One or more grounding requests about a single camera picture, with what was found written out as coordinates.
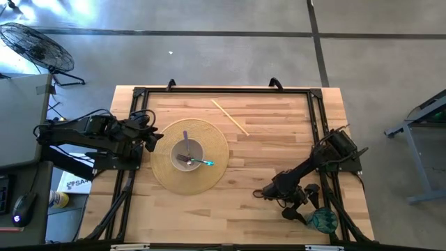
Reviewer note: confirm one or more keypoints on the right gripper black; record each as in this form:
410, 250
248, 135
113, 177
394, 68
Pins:
284, 191

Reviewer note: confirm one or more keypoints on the yellow can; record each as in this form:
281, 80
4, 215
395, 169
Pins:
60, 199

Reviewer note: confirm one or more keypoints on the white ribbed bowl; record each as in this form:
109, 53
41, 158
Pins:
197, 148

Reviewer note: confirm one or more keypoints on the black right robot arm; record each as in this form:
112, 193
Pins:
306, 167

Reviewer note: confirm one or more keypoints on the black floor fan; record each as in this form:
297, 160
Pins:
38, 49

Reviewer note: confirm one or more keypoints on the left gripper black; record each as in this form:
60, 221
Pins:
136, 134

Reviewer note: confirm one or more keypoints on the white printed cardboard box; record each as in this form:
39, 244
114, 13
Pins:
75, 183

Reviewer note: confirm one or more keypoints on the dark desk top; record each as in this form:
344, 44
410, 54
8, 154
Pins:
21, 181

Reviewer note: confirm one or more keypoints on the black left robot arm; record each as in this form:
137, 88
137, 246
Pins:
87, 134

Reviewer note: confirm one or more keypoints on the pale wooden chopstick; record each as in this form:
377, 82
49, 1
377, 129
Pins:
230, 117

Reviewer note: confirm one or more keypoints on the round woven yellow placemat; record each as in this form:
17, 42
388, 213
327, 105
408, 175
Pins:
209, 139

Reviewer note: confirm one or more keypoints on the white bracket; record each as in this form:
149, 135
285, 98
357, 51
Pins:
324, 248
130, 247

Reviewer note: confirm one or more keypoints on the black computer mouse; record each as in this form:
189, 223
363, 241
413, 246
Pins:
23, 209

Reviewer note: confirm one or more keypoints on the blue faceted plastic cup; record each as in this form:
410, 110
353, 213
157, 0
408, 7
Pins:
325, 221

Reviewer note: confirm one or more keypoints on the black keyboard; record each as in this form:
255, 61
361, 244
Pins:
3, 195

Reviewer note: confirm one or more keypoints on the grey raised desk top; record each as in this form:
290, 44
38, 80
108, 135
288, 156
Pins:
21, 118

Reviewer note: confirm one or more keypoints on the grey metal table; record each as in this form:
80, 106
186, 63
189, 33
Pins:
416, 160

